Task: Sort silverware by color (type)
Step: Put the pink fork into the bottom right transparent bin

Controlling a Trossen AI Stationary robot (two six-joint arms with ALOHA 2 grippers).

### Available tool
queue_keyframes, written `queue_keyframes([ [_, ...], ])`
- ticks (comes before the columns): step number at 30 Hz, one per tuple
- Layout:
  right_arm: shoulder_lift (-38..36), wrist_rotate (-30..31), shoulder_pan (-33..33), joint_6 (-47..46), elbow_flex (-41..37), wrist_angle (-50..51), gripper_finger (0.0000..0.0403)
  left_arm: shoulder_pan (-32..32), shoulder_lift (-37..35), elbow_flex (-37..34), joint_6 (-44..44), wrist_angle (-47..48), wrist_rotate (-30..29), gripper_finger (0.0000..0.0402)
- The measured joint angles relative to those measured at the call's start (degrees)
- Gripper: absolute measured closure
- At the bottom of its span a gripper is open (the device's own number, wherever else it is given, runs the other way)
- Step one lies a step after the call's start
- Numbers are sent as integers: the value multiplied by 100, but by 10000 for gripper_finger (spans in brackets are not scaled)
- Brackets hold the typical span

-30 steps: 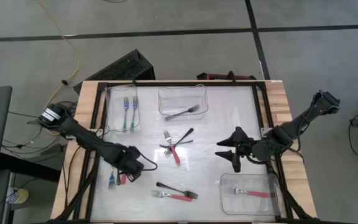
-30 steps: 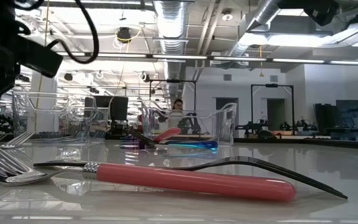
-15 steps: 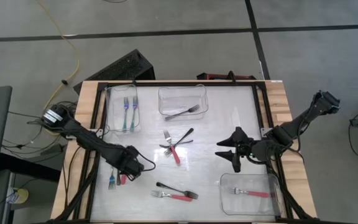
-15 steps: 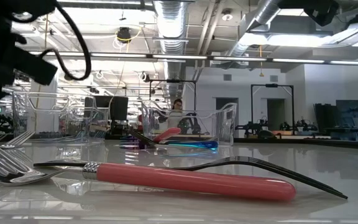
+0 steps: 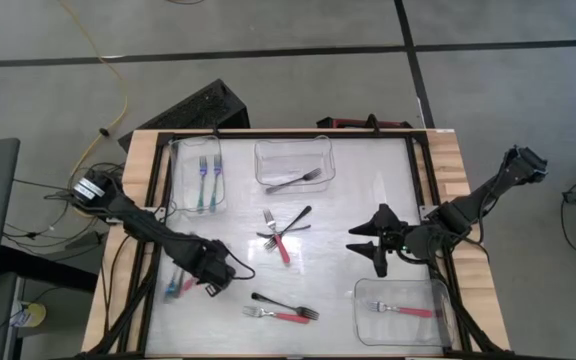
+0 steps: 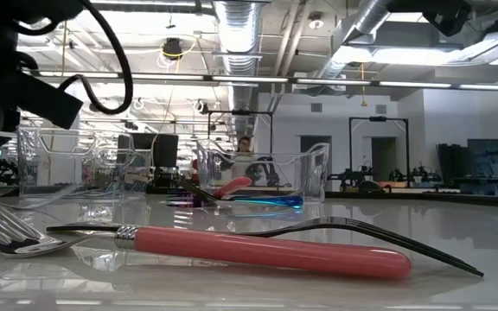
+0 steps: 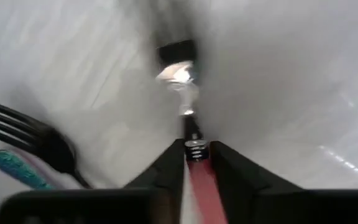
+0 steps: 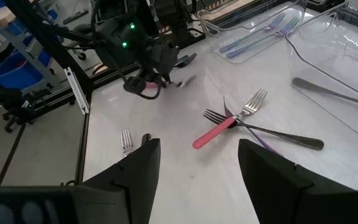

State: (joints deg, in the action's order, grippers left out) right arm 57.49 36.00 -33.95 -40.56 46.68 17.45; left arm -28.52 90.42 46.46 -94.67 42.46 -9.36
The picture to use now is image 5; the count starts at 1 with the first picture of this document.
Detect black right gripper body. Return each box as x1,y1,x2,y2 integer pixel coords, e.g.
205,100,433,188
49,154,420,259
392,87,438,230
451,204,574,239
374,219,445,279

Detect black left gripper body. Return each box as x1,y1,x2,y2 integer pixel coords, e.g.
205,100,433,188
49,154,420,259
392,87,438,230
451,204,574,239
187,238,237,298

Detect iridescent blue-green fork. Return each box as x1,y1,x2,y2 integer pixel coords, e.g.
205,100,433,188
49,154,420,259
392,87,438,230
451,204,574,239
209,153,224,212
163,272,182,304
196,155,210,214

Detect clear plastic bin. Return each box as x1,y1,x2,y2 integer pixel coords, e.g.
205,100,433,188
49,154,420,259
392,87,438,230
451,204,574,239
253,134,337,195
352,277,455,348
167,134,229,217

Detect black perforated box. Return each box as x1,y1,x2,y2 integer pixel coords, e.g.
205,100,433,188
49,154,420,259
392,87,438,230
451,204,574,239
117,78,251,151

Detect black floor beam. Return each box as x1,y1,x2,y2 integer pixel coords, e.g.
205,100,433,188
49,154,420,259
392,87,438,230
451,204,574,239
0,244,100,294

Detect yellow roll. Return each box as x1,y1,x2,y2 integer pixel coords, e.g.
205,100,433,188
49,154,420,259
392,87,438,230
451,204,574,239
10,301,48,329

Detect black metal table frame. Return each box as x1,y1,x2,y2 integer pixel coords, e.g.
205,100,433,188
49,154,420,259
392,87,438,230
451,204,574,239
85,128,512,360

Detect yellow cable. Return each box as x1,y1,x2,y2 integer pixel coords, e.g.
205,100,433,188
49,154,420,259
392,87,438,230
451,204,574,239
57,0,130,174

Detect black cable bundle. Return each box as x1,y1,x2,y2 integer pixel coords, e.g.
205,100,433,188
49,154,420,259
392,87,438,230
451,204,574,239
2,159,134,261

